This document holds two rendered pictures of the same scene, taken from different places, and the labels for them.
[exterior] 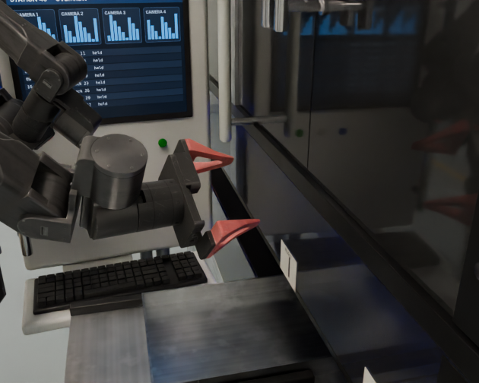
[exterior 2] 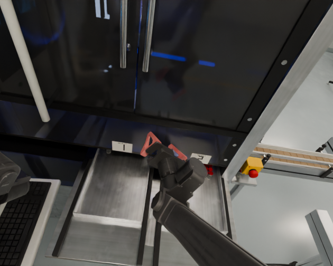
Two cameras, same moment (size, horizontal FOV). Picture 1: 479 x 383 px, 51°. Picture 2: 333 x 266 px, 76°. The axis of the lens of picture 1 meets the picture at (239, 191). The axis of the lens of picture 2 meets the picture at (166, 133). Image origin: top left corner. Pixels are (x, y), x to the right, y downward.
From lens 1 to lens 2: 0.74 m
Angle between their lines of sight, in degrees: 68
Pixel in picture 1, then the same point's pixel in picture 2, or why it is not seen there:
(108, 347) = (96, 238)
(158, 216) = not seen: hidden behind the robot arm
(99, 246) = not seen: outside the picture
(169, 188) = (174, 161)
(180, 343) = (111, 206)
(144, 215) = not seen: hidden behind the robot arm
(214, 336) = (113, 191)
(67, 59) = not seen: outside the picture
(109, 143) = (195, 167)
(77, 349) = (89, 255)
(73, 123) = (17, 187)
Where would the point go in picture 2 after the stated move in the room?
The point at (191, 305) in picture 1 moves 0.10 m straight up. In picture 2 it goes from (87, 193) to (84, 181)
